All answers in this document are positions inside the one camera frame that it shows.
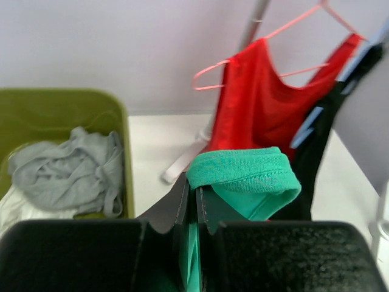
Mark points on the red tank top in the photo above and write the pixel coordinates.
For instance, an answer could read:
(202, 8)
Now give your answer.
(257, 110)

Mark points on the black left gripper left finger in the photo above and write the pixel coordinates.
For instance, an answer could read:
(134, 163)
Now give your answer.
(147, 253)

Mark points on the green tank top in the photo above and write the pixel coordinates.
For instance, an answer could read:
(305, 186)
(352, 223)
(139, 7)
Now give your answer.
(255, 182)

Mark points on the olive green plastic basket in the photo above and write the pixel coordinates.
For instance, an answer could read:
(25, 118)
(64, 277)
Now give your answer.
(30, 115)

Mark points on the black tank top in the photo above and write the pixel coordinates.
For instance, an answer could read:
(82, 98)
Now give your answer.
(305, 165)

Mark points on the blue hanger with black top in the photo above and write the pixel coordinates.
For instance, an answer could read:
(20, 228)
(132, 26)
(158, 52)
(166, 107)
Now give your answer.
(319, 121)

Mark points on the pink hanger with red top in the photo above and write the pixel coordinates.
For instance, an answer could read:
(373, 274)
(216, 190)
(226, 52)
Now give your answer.
(320, 5)

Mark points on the white tank top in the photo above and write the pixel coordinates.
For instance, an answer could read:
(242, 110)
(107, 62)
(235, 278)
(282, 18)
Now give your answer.
(15, 207)

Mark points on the grey tank top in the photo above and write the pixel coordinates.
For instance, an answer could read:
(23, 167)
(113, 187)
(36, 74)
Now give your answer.
(84, 173)

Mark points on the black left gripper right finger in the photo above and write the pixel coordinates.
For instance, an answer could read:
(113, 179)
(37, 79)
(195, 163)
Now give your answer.
(241, 255)

